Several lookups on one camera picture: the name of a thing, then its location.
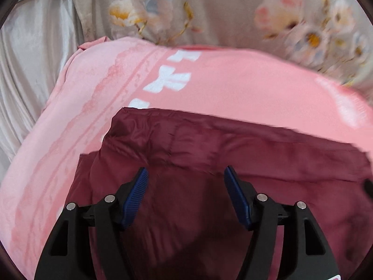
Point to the white satin curtain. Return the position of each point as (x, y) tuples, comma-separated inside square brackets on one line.
[(32, 49)]

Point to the pink fleece blanket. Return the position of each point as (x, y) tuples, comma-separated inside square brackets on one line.
[(233, 78)]

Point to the maroon puffer jacket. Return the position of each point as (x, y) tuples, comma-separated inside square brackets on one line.
[(189, 151)]

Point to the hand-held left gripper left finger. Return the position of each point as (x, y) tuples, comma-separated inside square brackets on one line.
[(135, 195)]

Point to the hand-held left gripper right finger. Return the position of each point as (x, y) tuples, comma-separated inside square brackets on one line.
[(236, 195)]

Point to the grey floral bedsheet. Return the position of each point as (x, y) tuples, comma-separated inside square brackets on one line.
[(227, 8)]

